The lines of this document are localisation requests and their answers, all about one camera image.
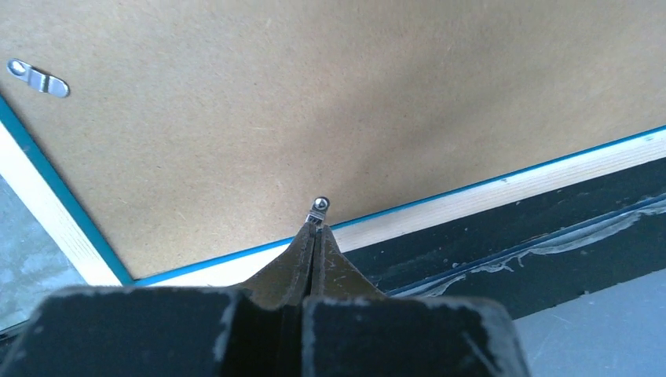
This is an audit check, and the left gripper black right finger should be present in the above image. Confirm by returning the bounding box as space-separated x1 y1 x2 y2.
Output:
302 226 531 376

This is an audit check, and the brown cardboard backing board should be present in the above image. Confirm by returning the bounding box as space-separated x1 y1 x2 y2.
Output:
1 1 665 277

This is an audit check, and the blue wooden picture frame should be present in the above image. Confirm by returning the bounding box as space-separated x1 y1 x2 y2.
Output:
1 103 665 286

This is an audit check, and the silver metal turn clip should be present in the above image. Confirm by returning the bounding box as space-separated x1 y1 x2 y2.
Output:
306 196 331 227

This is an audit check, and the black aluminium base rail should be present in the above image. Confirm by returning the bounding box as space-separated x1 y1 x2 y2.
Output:
346 159 665 318

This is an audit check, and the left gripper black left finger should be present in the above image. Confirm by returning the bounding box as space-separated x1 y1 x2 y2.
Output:
1 225 316 376

